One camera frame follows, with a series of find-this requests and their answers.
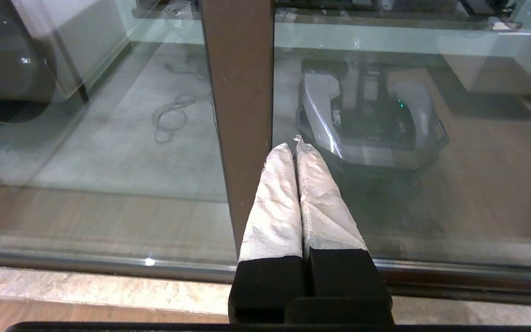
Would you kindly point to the brown framed fixed glass panel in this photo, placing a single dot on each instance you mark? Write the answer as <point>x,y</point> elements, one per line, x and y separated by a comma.
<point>238,115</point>

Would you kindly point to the brown framed sliding glass door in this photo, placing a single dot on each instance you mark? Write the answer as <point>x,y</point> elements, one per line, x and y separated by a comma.
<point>477,184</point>

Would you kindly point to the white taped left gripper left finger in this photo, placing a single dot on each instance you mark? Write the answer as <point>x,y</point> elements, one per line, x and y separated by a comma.
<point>272,221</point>

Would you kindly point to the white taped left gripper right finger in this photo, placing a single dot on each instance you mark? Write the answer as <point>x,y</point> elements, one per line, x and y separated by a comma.
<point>330,230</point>

